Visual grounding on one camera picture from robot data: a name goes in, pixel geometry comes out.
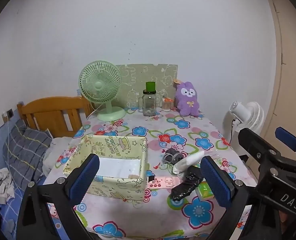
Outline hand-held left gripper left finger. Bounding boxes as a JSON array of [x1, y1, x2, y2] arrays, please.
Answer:
[[17, 153, 100, 240]]

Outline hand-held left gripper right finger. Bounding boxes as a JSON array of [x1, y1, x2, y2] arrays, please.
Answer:
[[200, 156, 254, 240]]

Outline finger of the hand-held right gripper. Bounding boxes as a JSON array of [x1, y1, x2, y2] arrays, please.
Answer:
[[238, 128, 289, 178], [275, 127, 296, 180]]

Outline green orange snack box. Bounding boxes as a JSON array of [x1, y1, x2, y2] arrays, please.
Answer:
[[195, 182, 214, 200]]

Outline yellow cartoon storage box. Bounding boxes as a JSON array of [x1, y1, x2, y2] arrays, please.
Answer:
[[63, 134, 148, 201]]

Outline black plastic bag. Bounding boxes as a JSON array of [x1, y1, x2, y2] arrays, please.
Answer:
[[171, 166, 204, 202]]

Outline white cloth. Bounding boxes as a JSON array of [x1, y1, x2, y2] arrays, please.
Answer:
[[0, 168, 15, 204], [95, 157, 141, 178]]

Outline clear plastic packet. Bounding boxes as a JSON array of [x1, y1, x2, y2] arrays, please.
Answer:
[[173, 151, 204, 177]]

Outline grey socks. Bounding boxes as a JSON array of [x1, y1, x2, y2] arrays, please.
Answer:
[[162, 148, 186, 165]]

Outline white standing fan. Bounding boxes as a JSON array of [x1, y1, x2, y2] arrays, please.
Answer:
[[223, 101, 265, 153]]

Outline white bedding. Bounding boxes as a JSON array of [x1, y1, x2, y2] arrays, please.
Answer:
[[43, 137, 75, 177]]

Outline beige door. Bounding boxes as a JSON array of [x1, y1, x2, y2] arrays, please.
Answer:
[[260, 0, 296, 150]]

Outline grey plaid pillow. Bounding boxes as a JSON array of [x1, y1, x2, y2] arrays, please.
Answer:
[[3, 119, 53, 188]]

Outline purple plush bunny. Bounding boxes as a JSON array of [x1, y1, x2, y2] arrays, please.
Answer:
[[174, 80, 201, 117]]

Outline wooden bed headboard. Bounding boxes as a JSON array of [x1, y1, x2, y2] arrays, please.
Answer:
[[17, 96, 95, 138]]

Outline crumpled white cloth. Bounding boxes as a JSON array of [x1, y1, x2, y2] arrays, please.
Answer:
[[0, 168, 15, 204]]

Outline cotton swab container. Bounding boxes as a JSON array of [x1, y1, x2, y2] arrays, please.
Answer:
[[161, 96, 174, 112]]

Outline green desk fan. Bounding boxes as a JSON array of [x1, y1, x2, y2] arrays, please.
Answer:
[[79, 60, 126, 122]]

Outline glass jar with green lid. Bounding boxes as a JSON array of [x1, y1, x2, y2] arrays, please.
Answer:
[[137, 82, 161, 117]]

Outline green patterned board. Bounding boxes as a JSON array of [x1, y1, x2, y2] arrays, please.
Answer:
[[115, 64, 178, 109]]

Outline white fan cable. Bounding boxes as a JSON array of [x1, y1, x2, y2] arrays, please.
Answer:
[[87, 104, 106, 119]]

